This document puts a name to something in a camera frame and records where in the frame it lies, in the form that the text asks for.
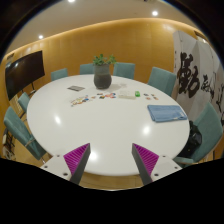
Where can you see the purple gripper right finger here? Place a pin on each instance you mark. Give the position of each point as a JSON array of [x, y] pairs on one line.
[[145, 161]]

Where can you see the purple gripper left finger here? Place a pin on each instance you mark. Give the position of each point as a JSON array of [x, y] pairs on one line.
[[76, 161]]

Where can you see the blue folded towel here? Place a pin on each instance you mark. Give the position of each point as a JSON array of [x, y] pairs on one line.
[[166, 113]]

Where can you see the black bag on chair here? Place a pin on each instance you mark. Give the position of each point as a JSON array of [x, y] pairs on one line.
[[193, 142]]

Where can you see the colourful cards left group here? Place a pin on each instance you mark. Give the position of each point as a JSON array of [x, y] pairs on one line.
[[80, 100]]

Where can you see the colourful cards group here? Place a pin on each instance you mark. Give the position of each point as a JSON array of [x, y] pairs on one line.
[[108, 95], [80, 100]]

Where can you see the small items right group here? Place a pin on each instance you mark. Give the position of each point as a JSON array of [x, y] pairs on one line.
[[150, 96]]

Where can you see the green small box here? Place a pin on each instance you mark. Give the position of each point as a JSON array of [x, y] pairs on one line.
[[137, 93]]

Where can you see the clear plastic box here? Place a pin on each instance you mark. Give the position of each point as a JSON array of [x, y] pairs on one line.
[[127, 94]]

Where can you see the colourful cards middle group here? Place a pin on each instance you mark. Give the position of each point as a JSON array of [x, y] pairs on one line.
[[108, 95]]

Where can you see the teal chair front left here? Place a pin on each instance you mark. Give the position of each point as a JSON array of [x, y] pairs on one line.
[[18, 129]]

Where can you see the teal chair back right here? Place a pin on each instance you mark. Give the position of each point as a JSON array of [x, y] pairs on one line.
[[162, 80]]

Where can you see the dark grey plant pot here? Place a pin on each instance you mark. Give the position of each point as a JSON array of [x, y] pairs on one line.
[[102, 76]]

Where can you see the teal chair back left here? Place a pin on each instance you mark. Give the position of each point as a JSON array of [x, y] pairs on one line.
[[62, 73]]

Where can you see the teal chair behind pot left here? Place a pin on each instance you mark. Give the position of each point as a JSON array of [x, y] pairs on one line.
[[86, 69]]

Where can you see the teal chair behind pot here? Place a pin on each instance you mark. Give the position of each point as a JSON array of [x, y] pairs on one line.
[[125, 70], [86, 69]]

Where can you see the teal chair behind pot right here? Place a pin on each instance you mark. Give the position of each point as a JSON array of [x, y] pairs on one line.
[[125, 70]]

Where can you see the white calligraphy folding screen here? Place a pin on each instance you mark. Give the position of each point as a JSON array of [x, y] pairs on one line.
[[200, 76]]

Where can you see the green potted plant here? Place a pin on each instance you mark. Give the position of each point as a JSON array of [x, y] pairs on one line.
[[102, 60]]

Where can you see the black wall television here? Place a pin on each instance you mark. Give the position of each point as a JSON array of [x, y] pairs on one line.
[[23, 72]]

